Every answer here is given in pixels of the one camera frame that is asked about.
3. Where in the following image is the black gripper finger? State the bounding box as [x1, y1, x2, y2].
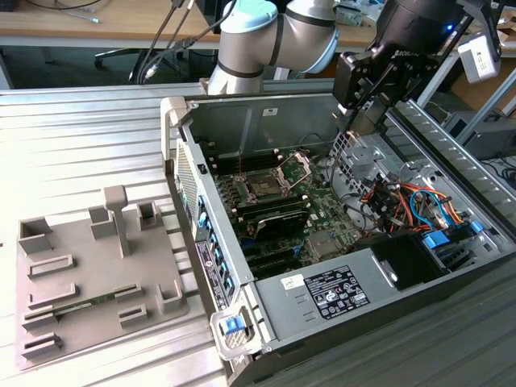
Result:
[376, 55, 441, 123]
[332, 50, 395, 123]

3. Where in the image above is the CPU socket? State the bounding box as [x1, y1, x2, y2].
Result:
[237, 169, 292, 203]

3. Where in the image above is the black RAM slot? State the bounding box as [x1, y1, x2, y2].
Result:
[235, 201, 311, 221]
[206, 152, 279, 175]
[232, 192, 310, 211]

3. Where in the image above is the black expansion slot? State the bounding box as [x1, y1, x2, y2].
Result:
[241, 240, 302, 263]
[246, 257, 303, 280]

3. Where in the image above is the black slanted pole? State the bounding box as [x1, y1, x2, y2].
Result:
[414, 60, 444, 98]

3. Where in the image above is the wooden desk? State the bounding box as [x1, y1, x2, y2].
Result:
[332, 0, 516, 57]
[0, 0, 223, 45]

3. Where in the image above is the grey metal device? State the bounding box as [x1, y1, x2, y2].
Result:
[336, 3, 366, 26]

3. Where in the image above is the large brown carton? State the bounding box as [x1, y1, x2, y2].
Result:
[449, 56, 516, 116]

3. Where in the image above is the perforated metal drive cage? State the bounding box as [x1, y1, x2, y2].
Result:
[328, 127, 404, 198]

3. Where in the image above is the metal socket cover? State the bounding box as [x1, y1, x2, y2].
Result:
[276, 151, 314, 190]

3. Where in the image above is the small open cardboard box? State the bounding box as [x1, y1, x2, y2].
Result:
[499, 19, 516, 48]

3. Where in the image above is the grey computer tower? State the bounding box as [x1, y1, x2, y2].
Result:
[443, 110, 516, 160]

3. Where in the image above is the open PC case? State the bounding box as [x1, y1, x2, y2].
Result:
[160, 76, 516, 387]

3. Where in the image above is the green motherboard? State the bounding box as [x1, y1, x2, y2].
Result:
[213, 152, 364, 280]

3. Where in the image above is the blue disk carrier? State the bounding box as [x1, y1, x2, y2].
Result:
[422, 229, 452, 252]

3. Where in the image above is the black graphics card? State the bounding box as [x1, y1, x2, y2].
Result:
[252, 207, 310, 243]

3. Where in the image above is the silver chipset heatsink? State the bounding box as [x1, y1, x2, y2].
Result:
[308, 231, 338, 259]

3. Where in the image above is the metal disk bay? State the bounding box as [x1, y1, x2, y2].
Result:
[433, 241, 491, 275]

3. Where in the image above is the grey power supply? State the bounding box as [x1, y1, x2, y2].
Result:
[252, 246, 400, 344]

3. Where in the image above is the blue case latch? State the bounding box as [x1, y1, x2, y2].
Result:
[220, 318, 246, 335]

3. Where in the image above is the grey parts rack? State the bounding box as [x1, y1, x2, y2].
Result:
[15, 185, 190, 372]

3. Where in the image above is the green RAM stick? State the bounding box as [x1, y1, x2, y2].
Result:
[51, 293, 119, 319]

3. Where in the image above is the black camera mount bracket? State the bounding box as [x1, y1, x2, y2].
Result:
[459, 0, 505, 61]

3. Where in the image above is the orange red wire bundle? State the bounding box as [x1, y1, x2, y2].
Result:
[360, 180, 464, 237]

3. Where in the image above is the blue wire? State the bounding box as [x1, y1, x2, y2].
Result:
[408, 187, 451, 231]

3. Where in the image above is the thick black cable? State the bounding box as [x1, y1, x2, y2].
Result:
[143, 0, 235, 81]

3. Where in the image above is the thin dark cable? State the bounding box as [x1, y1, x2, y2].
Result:
[127, 0, 181, 85]

